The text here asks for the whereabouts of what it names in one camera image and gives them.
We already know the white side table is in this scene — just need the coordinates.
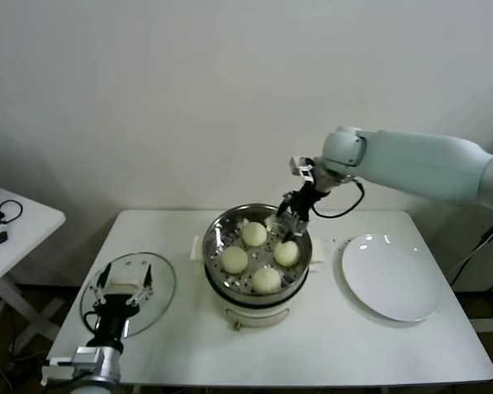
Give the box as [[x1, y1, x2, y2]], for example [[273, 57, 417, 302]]
[[0, 184, 67, 358]]

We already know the white steamed baozi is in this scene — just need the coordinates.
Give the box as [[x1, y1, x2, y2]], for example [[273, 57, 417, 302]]
[[221, 245, 249, 275], [252, 266, 282, 295], [241, 221, 268, 248], [273, 241, 301, 268]]

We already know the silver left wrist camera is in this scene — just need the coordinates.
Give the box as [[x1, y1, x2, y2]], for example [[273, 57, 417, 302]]
[[40, 346, 104, 381]]

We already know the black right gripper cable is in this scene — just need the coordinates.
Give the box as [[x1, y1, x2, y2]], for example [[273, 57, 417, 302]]
[[310, 176, 367, 219]]

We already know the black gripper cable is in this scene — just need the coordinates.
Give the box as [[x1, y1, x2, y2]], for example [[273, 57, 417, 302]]
[[83, 310, 102, 336], [310, 176, 367, 219]]

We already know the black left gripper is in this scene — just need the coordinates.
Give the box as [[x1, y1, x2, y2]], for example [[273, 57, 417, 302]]
[[90, 263, 154, 350]]

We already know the white round plate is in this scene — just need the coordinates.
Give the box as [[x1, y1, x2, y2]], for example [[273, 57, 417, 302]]
[[339, 233, 441, 323]]

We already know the stainless steel steamer basket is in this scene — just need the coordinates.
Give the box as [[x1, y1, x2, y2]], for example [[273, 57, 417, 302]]
[[192, 204, 327, 304]]

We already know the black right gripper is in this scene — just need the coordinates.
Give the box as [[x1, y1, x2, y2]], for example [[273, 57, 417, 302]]
[[275, 181, 326, 244]]

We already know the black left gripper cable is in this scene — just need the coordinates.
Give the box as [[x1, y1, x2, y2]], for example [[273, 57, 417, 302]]
[[83, 310, 102, 336]]

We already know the white electric cooker base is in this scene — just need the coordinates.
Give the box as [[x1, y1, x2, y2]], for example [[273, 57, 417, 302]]
[[204, 264, 311, 332]]

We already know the black looped cable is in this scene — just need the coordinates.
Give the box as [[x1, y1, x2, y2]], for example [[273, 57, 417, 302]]
[[0, 199, 25, 228]]

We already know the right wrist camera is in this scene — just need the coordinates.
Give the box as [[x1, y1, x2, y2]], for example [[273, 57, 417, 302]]
[[290, 155, 317, 182]]

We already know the glass pot lid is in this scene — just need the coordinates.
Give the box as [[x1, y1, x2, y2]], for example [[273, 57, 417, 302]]
[[80, 251, 178, 340]]

